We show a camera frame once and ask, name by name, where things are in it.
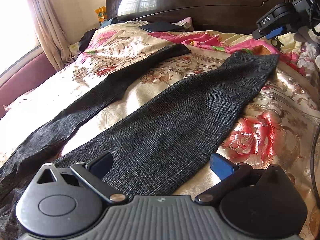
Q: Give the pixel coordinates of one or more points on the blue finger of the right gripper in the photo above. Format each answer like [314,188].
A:
[276,32]

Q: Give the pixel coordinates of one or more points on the black clothing heap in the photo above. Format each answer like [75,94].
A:
[85,40]

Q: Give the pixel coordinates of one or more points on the dark wooden headboard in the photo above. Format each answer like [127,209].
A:
[227,16]

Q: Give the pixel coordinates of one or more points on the floral satin bedspread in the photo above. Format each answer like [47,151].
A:
[278,126]

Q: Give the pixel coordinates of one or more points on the pink floral quilt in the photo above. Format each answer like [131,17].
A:
[224,42]

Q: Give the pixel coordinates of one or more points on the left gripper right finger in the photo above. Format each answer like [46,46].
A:
[231,176]

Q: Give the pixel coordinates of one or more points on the beige window curtain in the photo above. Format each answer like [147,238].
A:
[50,34]

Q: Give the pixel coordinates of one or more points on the white floral blanket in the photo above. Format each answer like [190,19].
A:
[308,59]

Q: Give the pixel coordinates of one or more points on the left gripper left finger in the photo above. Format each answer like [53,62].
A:
[91,175]

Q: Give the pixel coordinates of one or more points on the maroon padded bench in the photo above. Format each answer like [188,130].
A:
[30,76]

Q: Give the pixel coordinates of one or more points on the yellow orange snack bag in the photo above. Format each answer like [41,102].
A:
[101,14]

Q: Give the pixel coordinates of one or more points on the dark grey checked pants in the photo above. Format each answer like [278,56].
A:
[155,149]

